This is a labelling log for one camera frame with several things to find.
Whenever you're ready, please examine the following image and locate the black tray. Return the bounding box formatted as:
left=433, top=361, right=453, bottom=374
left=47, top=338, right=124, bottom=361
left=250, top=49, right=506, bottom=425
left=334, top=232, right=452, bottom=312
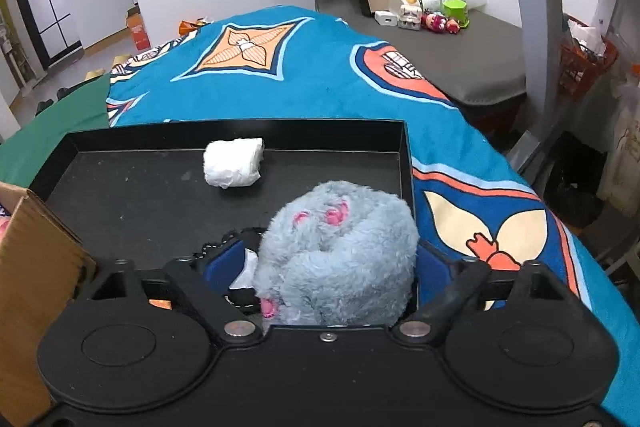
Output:
left=27, top=119, right=416, bottom=273

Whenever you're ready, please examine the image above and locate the yellow label plastic container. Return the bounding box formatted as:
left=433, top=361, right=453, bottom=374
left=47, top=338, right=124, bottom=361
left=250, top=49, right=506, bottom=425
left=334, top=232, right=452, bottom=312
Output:
left=389, top=0, right=451, bottom=15

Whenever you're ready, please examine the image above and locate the cardboard box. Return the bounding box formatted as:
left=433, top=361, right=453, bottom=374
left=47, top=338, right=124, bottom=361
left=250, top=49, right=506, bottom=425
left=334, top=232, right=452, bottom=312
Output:
left=0, top=181, right=98, bottom=427

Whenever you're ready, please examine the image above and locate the blue printed blanket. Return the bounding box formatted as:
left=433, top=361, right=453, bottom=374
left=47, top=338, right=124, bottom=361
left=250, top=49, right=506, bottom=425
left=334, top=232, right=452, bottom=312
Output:
left=105, top=5, right=640, bottom=427

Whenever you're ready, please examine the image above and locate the orange snack bag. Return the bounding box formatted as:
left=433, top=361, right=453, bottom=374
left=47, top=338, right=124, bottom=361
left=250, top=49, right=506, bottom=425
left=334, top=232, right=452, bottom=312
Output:
left=179, top=17, right=213, bottom=35

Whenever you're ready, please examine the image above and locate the black stitched stuffed toy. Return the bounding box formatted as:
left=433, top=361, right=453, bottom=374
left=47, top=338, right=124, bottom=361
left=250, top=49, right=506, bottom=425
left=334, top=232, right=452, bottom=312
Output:
left=200, top=229, right=265, bottom=309

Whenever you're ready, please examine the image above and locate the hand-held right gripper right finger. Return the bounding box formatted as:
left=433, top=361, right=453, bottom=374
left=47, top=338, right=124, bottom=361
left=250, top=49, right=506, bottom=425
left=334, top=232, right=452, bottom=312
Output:
left=395, top=243, right=572, bottom=341

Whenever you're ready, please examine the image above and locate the orange basket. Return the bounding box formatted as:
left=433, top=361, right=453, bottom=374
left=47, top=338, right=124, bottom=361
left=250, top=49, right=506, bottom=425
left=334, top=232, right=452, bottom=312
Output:
left=559, top=19, right=621, bottom=100

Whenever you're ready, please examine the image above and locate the orange carton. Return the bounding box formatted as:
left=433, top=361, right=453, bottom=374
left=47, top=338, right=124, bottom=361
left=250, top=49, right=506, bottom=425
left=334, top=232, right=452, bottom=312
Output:
left=125, top=9, right=151, bottom=52

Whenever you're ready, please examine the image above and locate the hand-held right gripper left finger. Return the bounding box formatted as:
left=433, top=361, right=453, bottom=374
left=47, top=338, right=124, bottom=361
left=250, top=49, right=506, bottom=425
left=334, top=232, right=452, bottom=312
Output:
left=92, top=241, right=263, bottom=341

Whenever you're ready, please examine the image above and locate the grey padded bench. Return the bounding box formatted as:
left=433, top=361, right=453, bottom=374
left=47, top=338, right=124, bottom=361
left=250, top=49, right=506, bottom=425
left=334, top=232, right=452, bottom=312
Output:
left=320, top=4, right=528, bottom=108

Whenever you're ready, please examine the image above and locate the grey plush toy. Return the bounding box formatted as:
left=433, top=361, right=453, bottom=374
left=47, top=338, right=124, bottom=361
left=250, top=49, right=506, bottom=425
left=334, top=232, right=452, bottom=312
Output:
left=252, top=180, right=421, bottom=327

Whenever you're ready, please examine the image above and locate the green cloth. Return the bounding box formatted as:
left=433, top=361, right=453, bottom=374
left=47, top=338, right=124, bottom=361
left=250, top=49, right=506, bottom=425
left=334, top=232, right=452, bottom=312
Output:
left=0, top=74, right=111, bottom=185

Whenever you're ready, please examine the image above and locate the green plastic cup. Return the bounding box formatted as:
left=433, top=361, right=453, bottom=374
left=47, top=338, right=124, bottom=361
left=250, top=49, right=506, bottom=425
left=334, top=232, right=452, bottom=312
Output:
left=442, top=0, right=472, bottom=28

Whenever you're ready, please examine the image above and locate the white crumpled soft wad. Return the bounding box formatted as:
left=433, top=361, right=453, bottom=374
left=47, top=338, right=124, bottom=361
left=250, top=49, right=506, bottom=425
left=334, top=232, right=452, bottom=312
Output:
left=202, top=137, right=265, bottom=191

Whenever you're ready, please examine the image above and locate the grey metal frame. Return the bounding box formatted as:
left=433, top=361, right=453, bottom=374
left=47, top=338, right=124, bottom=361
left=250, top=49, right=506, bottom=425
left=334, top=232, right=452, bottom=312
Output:
left=495, top=0, right=640, bottom=168

